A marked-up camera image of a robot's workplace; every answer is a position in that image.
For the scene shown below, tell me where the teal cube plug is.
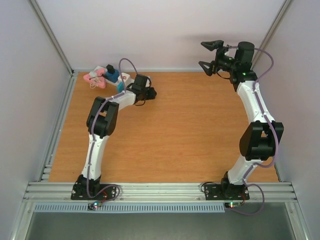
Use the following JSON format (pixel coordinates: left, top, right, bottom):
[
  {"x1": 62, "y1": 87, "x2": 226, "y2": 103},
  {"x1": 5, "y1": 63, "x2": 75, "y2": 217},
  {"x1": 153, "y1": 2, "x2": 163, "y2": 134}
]
[{"x1": 116, "y1": 82, "x2": 125, "y2": 93}]

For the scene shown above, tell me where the right aluminium corner post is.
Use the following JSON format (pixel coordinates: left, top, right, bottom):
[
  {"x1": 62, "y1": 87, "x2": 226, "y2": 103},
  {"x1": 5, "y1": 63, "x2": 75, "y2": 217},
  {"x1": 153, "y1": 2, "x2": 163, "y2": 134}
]
[{"x1": 246, "y1": 0, "x2": 294, "y2": 75}]

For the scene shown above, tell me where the white cube plug with picture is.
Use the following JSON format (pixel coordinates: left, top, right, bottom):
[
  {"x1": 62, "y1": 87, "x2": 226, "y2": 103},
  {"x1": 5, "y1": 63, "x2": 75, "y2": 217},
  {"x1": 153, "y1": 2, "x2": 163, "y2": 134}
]
[{"x1": 118, "y1": 72, "x2": 131, "y2": 82}]

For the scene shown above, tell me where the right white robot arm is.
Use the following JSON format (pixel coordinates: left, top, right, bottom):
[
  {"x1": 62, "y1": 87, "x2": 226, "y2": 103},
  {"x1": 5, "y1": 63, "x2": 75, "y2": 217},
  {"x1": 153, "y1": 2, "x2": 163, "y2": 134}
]
[{"x1": 199, "y1": 40, "x2": 284, "y2": 202}]

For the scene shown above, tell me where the right small circuit board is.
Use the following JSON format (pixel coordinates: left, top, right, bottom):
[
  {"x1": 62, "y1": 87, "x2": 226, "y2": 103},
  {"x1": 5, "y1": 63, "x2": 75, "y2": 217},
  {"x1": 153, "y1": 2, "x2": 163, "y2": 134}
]
[{"x1": 224, "y1": 201, "x2": 243, "y2": 209}]

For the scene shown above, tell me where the left aluminium rail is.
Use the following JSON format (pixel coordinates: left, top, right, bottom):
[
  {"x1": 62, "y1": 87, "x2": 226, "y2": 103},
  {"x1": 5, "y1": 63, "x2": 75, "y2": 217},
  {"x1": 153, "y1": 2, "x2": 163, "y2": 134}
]
[{"x1": 36, "y1": 71, "x2": 78, "y2": 182}]

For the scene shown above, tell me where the left aluminium corner post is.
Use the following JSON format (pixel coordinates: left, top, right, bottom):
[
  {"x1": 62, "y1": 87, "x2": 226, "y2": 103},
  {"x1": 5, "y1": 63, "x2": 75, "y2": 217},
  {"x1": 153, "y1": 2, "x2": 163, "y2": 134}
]
[{"x1": 27, "y1": 0, "x2": 74, "y2": 76}]

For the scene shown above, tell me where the front aluminium rail frame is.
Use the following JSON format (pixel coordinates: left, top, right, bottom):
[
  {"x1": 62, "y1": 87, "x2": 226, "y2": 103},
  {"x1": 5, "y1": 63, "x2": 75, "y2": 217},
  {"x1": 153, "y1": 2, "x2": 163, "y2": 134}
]
[{"x1": 22, "y1": 182, "x2": 298, "y2": 203}]

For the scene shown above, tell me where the left small circuit board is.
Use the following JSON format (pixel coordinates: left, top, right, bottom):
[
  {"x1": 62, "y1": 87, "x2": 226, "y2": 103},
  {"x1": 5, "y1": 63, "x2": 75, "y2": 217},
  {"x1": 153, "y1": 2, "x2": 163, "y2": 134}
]
[{"x1": 87, "y1": 201, "x2": 103, "y2": 211}]

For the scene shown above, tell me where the pink triangular socket adapter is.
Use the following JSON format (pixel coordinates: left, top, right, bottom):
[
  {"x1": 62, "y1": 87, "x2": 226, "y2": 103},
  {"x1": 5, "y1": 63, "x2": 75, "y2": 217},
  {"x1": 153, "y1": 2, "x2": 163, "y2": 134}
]
[{"x1": 83, "y1": 68, "x2": 106, "y2": 89}]

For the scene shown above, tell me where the black plug adapter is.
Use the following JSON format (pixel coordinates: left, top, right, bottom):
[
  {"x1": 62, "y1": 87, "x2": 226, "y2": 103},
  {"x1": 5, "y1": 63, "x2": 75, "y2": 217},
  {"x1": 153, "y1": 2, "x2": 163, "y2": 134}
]
[{"x1": 106, "y1": 64, "x2": 115, "y2": 75}]

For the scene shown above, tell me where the small white charger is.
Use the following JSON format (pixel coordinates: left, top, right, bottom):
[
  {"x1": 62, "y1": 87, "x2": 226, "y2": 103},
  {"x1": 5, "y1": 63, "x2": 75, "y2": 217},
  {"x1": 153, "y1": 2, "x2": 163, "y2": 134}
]
[{"x1": 89, "y1": 71, "x2": 97, "y2": 79}]

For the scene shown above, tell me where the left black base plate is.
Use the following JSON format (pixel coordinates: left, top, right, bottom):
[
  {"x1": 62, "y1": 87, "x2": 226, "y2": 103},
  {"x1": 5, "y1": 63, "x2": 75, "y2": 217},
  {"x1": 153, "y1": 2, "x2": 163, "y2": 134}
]
[{"x1": 70, "y1": 184, "x2": 121, "y2": 202}]

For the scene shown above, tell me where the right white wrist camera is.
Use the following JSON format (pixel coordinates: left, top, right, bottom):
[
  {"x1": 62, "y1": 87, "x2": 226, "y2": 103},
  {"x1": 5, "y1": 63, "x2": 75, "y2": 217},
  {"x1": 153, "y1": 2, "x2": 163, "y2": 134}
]
[{"x1": 223, "y1": 44, "x2": 238, "y2": 58}]

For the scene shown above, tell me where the small circuit board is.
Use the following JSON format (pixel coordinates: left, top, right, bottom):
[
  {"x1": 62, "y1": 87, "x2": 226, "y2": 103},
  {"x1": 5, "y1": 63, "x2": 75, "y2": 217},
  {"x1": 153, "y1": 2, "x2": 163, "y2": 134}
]
[
  {"x1": 87, "y1": 201, "x2": 103, "y2": 211},
  {"x1": 224, "y1": 201, "x2": 243, "y2": 209}
]

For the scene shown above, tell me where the aluminium corner post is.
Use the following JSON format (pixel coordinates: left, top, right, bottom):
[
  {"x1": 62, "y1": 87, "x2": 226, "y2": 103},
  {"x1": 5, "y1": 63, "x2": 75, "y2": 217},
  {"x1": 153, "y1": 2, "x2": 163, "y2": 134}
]
[
  {"x1": 27, "y1": 0, "x2": 74, "y2": 76},
  {"x1": 246, "y1": 0, "x2": 294, "y2": 75}
]

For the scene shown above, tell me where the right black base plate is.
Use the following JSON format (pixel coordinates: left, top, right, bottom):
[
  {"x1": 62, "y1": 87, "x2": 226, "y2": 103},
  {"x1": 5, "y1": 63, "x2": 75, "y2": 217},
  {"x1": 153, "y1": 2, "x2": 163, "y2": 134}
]
[{"x1": 204, "y1": 183, "x2": 250, "y2": 201}]

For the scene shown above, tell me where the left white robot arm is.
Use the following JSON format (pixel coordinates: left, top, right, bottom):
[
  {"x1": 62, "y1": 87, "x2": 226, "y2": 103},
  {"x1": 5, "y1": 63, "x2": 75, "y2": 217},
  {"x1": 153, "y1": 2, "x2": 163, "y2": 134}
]
[{"x1": 70, "y1": 74, "x2": 157, "y2": 202}]

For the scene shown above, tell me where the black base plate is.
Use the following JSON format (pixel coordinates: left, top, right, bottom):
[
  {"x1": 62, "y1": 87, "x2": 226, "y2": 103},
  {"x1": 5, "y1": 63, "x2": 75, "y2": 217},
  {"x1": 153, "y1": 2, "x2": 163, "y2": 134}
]
[
  {"x1": 204, "y1": 183, "x2": 250, "y2": 201},
  {"x1": 70, "y1": 184, "x2": 121, "y2": 202}
]

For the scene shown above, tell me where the blue cube socket adapter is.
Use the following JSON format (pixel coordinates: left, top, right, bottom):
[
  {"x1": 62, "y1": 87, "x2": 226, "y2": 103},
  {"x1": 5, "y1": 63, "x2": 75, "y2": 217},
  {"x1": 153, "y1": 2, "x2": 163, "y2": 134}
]
[{"x1": 105, "y1": 69, "x2": 120, "y2": 83}]

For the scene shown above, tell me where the grey slotted cable duct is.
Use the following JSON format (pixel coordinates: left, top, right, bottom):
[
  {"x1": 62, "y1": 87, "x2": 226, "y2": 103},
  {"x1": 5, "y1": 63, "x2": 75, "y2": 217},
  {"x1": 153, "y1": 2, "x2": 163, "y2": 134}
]
[{"x1": 34, "y1": 202, "x2": 225, "y2": 214}]

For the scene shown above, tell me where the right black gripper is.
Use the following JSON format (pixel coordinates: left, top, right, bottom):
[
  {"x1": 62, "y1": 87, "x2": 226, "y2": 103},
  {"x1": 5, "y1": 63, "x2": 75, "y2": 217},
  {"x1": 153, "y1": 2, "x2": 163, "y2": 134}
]
[{"x1": 198, "y1": 40, "x2": 238, "y2": 73}]

